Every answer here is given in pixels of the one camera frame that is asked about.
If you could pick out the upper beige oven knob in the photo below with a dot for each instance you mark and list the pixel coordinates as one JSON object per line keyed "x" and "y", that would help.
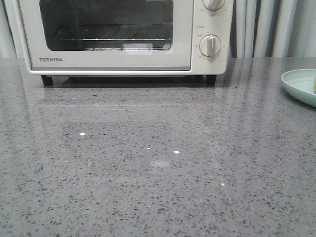
{"x": 213, "y": 5}

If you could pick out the beige oven knob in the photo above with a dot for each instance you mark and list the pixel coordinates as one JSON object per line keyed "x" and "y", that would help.
{"x": 210, "y": 45}
{"x": 213, "y": 5}

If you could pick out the metal wire oven rack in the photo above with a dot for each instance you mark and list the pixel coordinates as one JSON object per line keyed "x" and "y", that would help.
{"x": 152, "y": 37}

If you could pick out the cream Toshiba toaster oven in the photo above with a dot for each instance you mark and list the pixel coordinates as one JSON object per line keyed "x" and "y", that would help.
{"x": 205, "y": 22}

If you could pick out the lower beige oven knob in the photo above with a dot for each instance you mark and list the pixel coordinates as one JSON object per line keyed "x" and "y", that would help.
{"x": 210, "y": 45}

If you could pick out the light green round plate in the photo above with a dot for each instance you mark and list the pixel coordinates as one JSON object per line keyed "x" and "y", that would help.
{"x": 300, "y": 85}

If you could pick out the glass oven door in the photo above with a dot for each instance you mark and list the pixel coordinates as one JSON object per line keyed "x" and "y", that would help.
{"x": 41, "y": 18}

